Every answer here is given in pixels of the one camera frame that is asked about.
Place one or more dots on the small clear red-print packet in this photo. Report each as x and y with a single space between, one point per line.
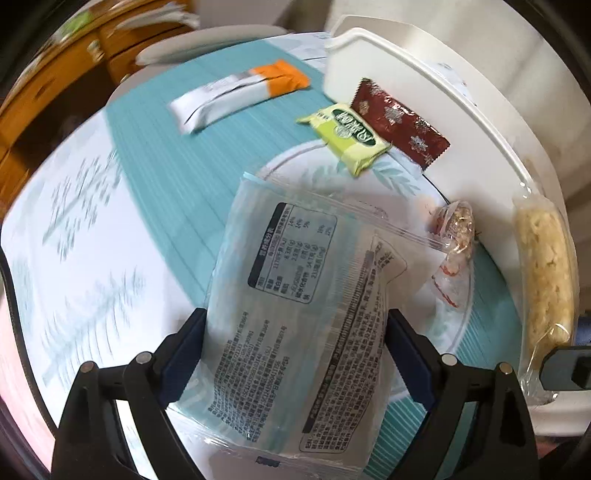
455 244

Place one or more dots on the pink cloth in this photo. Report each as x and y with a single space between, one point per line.
18 383

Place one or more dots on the clear blue printed packet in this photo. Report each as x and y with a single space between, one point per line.
300 286

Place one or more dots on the orange white snack packet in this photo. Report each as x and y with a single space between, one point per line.
240 94

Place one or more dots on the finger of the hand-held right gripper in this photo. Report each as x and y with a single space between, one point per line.
565 369

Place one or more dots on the green snack packet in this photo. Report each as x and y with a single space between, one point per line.
346 136

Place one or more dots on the white plastic basket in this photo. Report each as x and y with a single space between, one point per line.
498 138

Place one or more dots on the dark red snowflake packet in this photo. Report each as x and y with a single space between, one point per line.
397 120

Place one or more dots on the wooden drawer cabinet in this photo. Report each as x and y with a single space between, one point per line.
55 78

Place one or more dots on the teal striped printed bedsheet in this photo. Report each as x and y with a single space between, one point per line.
138 207

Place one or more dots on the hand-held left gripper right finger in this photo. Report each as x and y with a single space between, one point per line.
412 361

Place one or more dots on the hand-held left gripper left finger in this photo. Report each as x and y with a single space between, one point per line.
179 364

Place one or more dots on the clear rice cracker packet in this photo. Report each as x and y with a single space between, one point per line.
545 277

